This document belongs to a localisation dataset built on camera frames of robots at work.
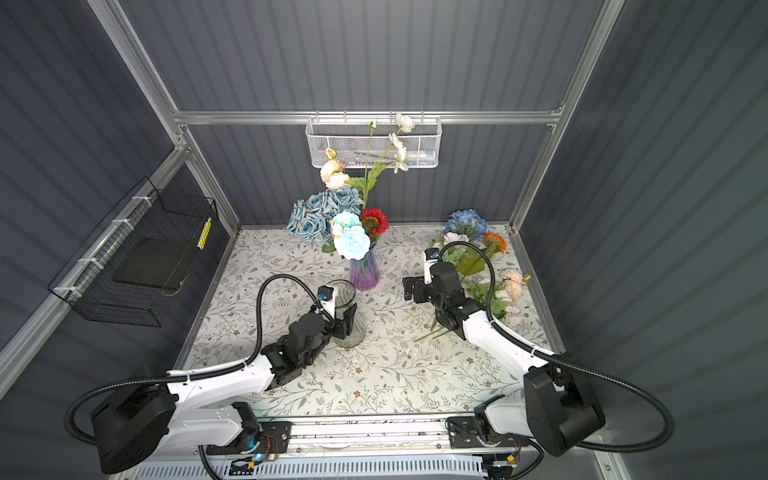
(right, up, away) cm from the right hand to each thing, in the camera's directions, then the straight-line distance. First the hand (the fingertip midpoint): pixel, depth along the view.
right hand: (421, 278), depth 86 cm
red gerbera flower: (-13, +16, -3) cm, 21 cm away
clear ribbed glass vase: (-21, -3, -11) cm, 24 cm away
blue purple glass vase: (-18, +1, +20) cm, 27 cm away
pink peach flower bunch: (+21, -1, +9) cm, 23 cm away
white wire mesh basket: (-19, +54, +38) cm, 69 cm away
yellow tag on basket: (-61, +12, -4) cm, 63 cm away
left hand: (-22, -6, -5) cm, 23 cm away
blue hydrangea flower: (+19, +19, +22) cm, 35 cm away
